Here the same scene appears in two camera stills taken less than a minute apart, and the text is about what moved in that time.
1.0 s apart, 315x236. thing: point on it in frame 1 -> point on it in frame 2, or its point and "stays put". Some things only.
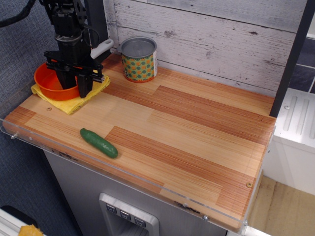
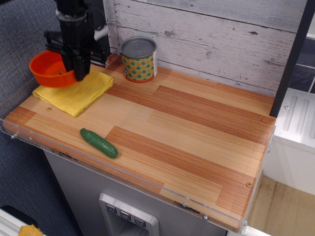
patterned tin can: (140, 58) stays put
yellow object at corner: (29, 230) stays put
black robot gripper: (73, 54) -> (82, 32)
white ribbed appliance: (291, 155) stays put
